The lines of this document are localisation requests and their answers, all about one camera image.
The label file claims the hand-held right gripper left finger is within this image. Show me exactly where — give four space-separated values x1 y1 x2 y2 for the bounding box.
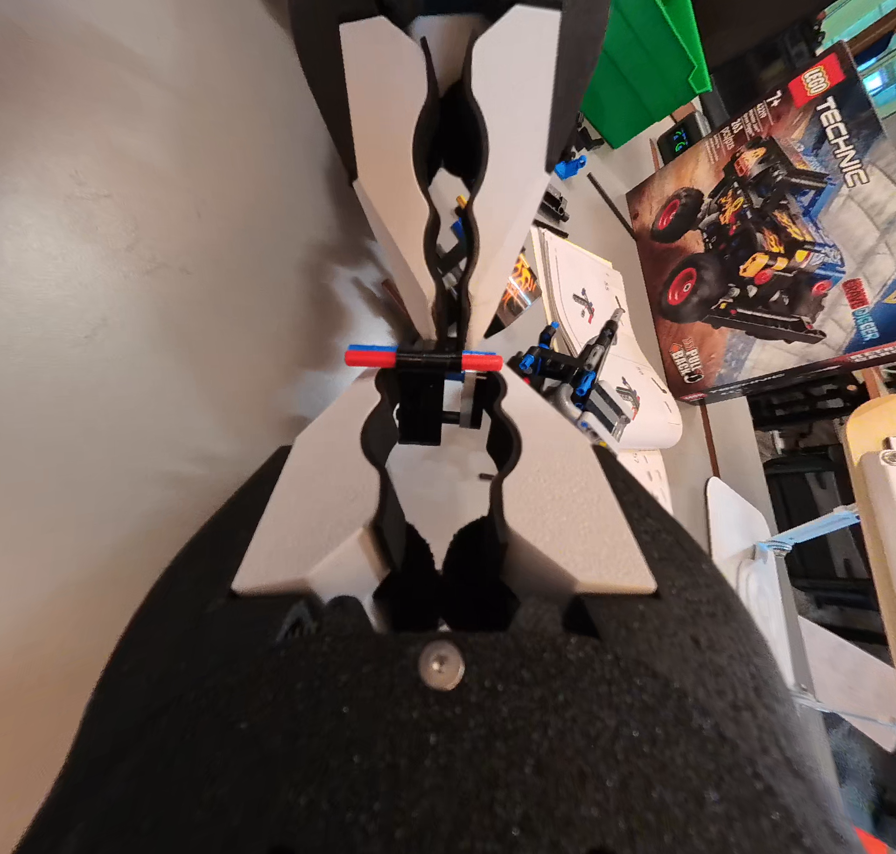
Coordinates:
231 369 414 632

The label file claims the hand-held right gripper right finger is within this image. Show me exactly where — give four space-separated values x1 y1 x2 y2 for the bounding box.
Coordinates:
483 371 659 631

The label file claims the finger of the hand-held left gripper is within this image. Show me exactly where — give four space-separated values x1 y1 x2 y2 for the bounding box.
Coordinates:
458 5 562 347
339 17 450 348

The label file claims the black lego beam assembly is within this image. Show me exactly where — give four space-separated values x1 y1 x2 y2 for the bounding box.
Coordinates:
343 341 505 449

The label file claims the group of lego beams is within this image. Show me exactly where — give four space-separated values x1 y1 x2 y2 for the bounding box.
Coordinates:
542 115 606 232

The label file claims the long black lego axle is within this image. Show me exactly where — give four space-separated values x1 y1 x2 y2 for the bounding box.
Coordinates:
587 171 639 240

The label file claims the partly built lego truck chassis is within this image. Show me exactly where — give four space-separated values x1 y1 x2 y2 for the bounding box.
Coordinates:
430 192 637 446

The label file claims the lego set box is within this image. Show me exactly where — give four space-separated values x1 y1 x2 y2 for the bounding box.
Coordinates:
625 40 896 407

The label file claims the green plastic bin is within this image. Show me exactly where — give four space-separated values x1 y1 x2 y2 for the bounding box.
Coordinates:
580 0 714 151

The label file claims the white stand with wooden board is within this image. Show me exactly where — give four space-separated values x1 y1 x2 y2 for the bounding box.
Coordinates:
706 399 896 753

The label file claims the black digital timer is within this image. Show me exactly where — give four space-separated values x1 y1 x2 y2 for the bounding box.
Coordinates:
656 110 711 166

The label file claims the open instruction booklet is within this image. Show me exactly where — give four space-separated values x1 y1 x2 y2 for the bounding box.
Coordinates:
532 224 686 519

